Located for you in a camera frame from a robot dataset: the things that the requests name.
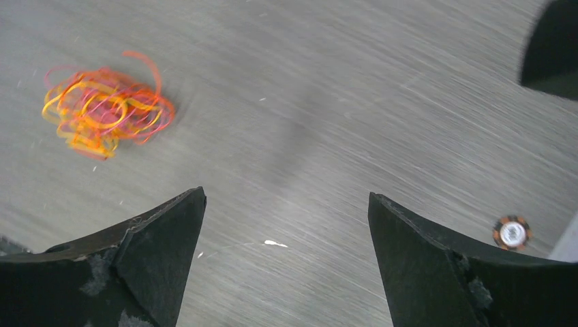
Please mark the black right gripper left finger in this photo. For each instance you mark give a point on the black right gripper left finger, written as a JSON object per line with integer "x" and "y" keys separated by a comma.
{"x": 133, "y": 273}

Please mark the black wedge stand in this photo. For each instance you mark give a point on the black wedge stand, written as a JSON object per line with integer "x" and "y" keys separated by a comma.
{"x": 549, "y": 62}

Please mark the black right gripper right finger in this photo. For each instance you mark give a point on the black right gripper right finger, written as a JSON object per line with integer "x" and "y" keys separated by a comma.
{"x": 435, "y": 276}

